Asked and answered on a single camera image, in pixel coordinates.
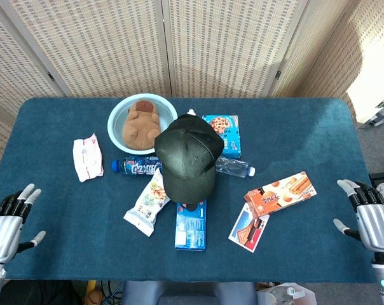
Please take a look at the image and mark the orange wafer roll box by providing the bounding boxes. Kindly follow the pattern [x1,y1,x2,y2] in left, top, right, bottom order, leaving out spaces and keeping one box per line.
[243,171,318,219]

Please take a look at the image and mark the woven folding screen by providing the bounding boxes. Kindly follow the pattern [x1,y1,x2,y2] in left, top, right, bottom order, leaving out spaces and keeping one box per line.
[0,0,384,191]

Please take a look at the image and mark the black box with grey shoe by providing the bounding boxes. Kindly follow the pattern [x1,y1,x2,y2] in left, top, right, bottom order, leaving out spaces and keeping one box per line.
[369,171,384,204]

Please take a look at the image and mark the white snack bag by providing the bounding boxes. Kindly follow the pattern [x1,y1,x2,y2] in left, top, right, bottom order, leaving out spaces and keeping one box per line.
[123,168,171,238]

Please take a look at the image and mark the dark blue table cloth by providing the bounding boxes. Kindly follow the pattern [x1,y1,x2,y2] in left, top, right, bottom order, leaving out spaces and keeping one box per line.
[0,97,384,283]

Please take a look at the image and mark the brown capybara plush toy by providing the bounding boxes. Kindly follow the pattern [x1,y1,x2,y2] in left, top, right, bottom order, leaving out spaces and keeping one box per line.
[121,100,162,150]

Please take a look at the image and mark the blue chocolate chip cookie box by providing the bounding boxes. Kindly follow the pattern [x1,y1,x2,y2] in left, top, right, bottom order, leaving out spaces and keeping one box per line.
[202,114,242,159]

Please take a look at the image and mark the blue floor cables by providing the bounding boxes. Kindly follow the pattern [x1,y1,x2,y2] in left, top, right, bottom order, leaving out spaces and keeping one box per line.
[102,281,123,305]

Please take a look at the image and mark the white chocolate bar box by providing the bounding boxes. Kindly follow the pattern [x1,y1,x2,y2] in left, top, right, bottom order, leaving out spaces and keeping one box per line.
[228,202,271,254]

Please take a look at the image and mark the white pink tissue pack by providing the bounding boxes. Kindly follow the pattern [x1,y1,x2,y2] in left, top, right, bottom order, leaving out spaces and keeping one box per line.
[72,133,104,183]

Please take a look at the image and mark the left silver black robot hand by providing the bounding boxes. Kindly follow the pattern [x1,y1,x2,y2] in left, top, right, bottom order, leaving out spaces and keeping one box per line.
[0,183,47,264]

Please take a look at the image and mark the blue Pepsi bottle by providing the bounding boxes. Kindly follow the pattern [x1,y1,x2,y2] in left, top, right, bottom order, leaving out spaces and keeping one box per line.
[111,155,163,177]

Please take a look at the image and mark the blue grey chair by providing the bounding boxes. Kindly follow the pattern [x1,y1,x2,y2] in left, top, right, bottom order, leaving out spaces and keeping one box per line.
[120,281,258,305]

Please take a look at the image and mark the clear plastic container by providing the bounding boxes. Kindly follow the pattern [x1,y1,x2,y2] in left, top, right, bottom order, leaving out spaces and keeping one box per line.
[257,283,317,305]

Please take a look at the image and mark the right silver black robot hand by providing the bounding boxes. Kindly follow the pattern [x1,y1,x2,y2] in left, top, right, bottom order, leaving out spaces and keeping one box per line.
[333,179,384,254]

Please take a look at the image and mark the white electronics board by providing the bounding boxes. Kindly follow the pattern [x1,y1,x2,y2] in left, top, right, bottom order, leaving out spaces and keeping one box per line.
[366,98,384,128]

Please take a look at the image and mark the light blue plastic basin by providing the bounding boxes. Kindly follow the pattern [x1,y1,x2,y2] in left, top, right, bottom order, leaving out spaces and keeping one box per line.
[107,93,179,153]

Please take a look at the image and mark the clear water bottle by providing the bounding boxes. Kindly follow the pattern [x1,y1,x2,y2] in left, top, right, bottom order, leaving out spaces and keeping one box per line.
[214,155,256,179]

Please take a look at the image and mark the black baseball cap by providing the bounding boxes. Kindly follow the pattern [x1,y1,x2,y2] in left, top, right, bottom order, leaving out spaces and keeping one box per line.
[154,114,225,205]

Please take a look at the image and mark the blue Oreo cookie box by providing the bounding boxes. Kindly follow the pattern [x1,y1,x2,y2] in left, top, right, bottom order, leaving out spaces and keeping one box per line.
[174,199,208,252]

